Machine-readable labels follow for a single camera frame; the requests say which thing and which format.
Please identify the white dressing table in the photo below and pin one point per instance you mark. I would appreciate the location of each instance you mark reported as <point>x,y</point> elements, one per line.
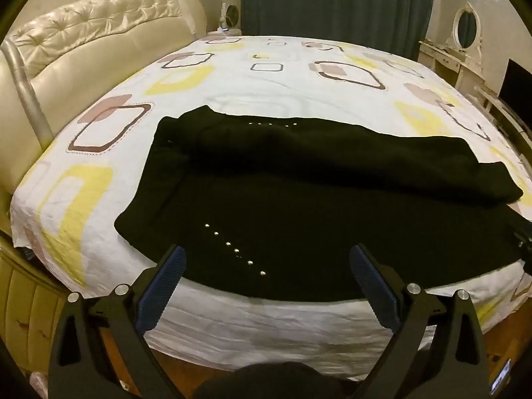
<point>440,60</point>

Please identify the cream tufted headboard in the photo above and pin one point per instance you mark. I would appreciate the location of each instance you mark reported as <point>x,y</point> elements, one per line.
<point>104,37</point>

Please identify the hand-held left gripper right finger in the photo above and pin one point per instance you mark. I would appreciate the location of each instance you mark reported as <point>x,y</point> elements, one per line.
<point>370,276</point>

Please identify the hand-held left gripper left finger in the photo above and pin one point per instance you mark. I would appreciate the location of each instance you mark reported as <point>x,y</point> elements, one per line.
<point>168,274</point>

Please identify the smartphone with lit screen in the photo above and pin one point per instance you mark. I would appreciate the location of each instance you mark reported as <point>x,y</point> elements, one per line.
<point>502,378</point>

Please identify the oval white-framed mirror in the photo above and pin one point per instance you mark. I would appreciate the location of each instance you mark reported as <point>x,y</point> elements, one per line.
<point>466,27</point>

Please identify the dark green curtain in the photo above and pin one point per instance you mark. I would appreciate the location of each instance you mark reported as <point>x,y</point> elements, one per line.
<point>332,4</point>

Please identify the patterned bed sheet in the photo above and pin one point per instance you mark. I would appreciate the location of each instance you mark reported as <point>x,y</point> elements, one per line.
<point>270,83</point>

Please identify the white television stand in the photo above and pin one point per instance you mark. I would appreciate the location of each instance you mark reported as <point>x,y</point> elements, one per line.
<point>494,106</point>

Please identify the black television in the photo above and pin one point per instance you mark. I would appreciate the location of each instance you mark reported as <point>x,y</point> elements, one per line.
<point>517,87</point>

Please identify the cream leather bed frame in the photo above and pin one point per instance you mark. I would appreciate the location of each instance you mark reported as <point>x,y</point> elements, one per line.
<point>29,299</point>

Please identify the black pants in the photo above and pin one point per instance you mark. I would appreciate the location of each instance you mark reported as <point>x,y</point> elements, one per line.
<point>291,199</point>

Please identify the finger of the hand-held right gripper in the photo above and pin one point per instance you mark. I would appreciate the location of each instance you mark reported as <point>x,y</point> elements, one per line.
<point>524,237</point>

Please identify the small white desk fan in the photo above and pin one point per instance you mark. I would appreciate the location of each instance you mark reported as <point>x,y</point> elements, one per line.
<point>230,16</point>

